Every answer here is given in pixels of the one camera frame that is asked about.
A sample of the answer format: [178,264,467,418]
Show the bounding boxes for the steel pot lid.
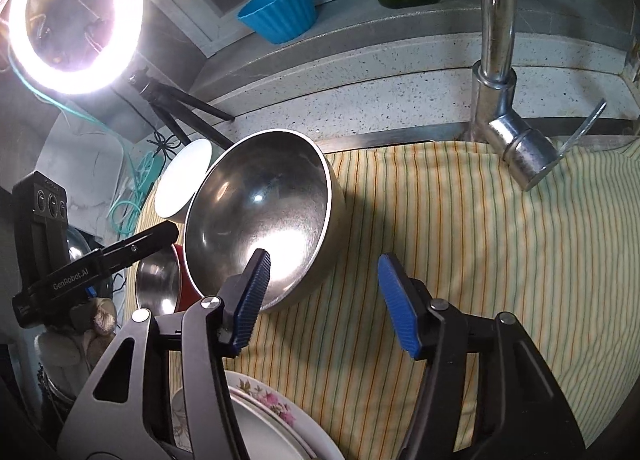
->
[65,226,103,263]

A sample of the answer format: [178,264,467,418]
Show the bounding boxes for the blue fluted cup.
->
[237,0,318,45]

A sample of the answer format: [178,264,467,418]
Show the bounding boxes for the white plate with leaf print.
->
[171,387,321,460]

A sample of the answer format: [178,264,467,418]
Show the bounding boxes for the black ring light cable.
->
[149,129,192,153]

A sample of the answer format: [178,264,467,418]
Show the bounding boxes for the large steel bowl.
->
[184,129,347,313]

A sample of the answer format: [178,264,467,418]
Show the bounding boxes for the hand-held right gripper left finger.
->
[57,248,272,460]

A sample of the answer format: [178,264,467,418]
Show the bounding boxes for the white plate with purple sprig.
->
[222,370,347,460]

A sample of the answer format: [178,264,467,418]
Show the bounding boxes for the white ring light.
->
[7,0,147,96]

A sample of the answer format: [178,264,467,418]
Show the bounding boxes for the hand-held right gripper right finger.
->
[377,253,586,460]

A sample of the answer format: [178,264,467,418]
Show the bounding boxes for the yellow striped cloth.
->
[135,137,640,460]

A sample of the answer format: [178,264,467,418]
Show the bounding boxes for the chrome kitchen faucet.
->
[462,0,608,192]

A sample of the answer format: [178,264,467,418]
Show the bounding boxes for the teal power cable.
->
[10,50,166,241]

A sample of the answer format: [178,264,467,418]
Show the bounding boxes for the steel bowl with red outside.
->
[135,242,207,317]

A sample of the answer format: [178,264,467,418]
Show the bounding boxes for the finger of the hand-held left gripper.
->
[100,221,179,273]

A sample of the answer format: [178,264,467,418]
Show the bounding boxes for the person's left hand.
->
[75,296,121,365]

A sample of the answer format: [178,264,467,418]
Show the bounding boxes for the black tripod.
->
[127,67,236,147]

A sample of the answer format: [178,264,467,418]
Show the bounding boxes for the white ceramic bowl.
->
[154,138,213,221]

